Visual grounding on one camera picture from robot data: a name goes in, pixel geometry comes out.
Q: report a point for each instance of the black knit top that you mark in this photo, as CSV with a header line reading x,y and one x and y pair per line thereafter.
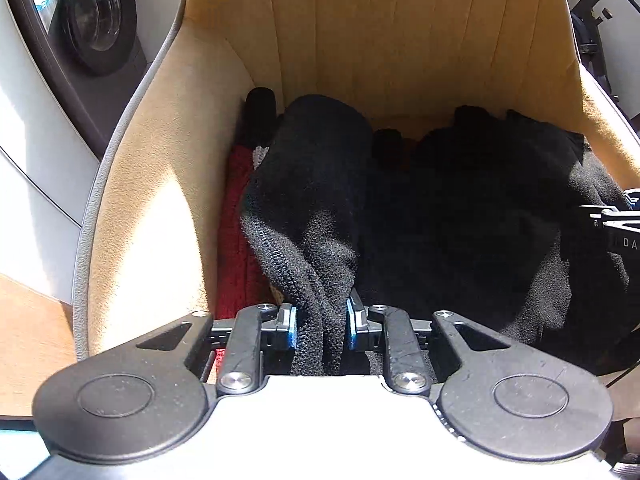
x,y
310,210

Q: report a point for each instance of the dark front-load washing machine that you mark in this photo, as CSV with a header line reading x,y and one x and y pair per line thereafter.
x,y
100,15

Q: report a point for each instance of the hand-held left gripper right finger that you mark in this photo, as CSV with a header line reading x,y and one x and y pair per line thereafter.
x,y
355,327

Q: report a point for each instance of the red knit garment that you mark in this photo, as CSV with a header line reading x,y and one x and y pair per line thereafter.
x,y
235,240

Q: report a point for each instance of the black exercise bike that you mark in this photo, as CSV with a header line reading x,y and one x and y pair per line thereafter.
x,y
592,35

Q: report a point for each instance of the tan upholstered chair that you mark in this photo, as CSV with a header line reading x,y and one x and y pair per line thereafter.
x,y
350,35

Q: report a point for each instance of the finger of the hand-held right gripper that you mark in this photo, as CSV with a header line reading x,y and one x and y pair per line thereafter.
x,y
595,217
634,197

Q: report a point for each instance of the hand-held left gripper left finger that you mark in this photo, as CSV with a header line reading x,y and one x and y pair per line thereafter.
x,y
287,330

